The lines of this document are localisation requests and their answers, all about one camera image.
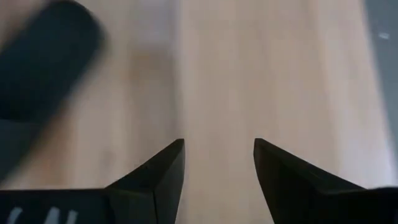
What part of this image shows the black rubber slide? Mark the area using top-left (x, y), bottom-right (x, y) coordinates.
top-left (0, 0), bottom-right (105, 183)

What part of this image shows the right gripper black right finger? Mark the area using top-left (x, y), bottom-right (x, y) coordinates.
top-left (252, 138), bottom-right (367, 224)

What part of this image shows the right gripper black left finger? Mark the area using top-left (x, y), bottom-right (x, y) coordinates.
top-left (104, 138), bottom-right (187, 224)

